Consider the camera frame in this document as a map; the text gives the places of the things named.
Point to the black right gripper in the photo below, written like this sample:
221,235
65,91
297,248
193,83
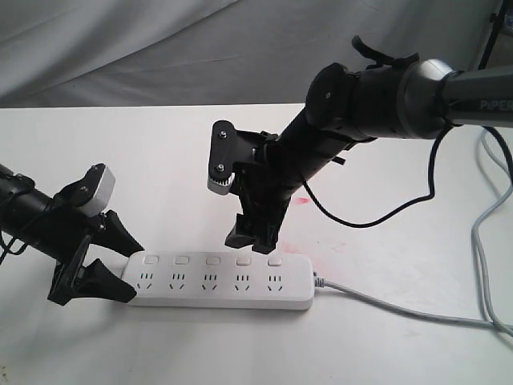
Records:
258,187

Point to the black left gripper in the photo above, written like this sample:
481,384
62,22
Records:
65,234

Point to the white five-socket power strip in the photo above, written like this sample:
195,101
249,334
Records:
226,280

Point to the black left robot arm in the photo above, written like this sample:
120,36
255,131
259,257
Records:
17,193

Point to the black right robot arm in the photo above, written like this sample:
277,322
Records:
398,98

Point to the grey backdrop cloth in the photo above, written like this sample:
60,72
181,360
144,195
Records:
149,53

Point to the black tripod stand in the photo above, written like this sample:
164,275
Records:
496,20

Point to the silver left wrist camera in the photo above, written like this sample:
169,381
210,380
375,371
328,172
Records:
95,190

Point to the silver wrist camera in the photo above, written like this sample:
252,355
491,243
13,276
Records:
95,190
221,157

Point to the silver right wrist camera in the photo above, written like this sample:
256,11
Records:
221,157

